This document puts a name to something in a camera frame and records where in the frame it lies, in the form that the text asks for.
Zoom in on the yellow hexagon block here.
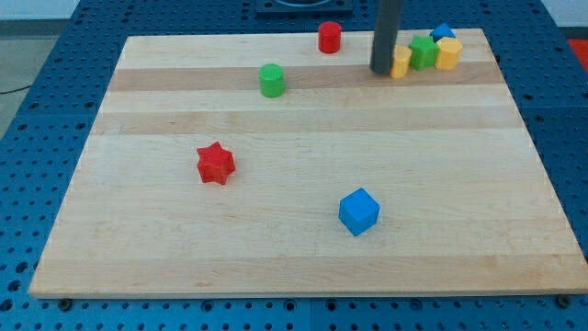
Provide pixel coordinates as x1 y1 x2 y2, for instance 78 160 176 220
435 37 464 70

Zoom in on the blue cube block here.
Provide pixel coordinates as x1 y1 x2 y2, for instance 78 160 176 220
338 188 380 236

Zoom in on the green cylinder block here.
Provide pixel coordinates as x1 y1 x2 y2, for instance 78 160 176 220
258 63 286 97

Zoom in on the blue triangle block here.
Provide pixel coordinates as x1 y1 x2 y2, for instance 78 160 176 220
429 23 456 42

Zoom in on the wooden board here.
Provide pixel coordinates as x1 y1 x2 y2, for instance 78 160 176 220
29 29 587 299

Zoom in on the green star block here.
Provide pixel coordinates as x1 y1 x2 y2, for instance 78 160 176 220
409 36 439 70

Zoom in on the red star block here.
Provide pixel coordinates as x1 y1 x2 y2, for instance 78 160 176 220
197 142 236 185

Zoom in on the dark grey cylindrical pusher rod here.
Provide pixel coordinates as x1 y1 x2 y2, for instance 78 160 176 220
369 0 403 74

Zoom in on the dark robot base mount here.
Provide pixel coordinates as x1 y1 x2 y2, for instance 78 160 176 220
254 0 354 16

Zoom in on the yellow block beside rod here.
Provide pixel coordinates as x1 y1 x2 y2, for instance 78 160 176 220
390 45 413 79

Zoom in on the red cylinder block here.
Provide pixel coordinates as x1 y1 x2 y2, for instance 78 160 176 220
318 21 342 54

